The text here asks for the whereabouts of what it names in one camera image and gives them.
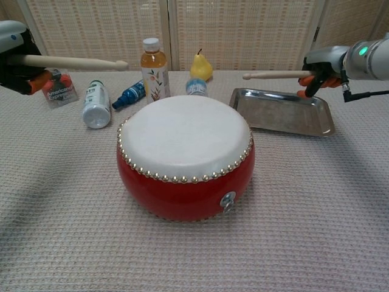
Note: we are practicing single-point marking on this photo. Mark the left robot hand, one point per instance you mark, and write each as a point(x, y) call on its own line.
point(12, 36)

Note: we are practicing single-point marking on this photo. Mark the yellow pear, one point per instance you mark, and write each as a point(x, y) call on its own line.
point(200, 68)

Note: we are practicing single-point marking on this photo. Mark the wooden drumstick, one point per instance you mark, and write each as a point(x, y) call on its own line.
point(273, 75)
point(76, 61)

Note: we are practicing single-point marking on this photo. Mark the rectangular metal tray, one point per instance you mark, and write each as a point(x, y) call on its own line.
point(282, 112)

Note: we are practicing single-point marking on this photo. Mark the clear water bottle blue label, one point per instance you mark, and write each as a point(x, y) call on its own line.
point(196, 88)

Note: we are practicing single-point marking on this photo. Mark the amber tea bottle white cap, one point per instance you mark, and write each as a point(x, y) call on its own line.
point(154, 76)

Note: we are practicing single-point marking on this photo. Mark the small blue bottle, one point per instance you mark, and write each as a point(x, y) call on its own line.
point(130, 92)

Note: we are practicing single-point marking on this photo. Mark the white bottle green cap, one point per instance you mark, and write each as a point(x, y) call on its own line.
point(95, 112)

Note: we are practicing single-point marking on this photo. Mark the red drum white head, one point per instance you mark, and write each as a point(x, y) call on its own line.
point(182, 134)

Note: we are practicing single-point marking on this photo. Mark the clear box with coffee capsules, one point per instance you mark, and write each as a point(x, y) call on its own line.
point(60, 94)

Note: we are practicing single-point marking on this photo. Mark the bamboo folding screen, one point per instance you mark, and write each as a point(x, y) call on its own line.
point(91, 30)

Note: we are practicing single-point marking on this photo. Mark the beige woven tablecloth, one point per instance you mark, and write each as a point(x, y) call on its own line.
point(194, 258)

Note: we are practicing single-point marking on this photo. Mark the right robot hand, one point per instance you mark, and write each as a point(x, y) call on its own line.
point(325, 56)

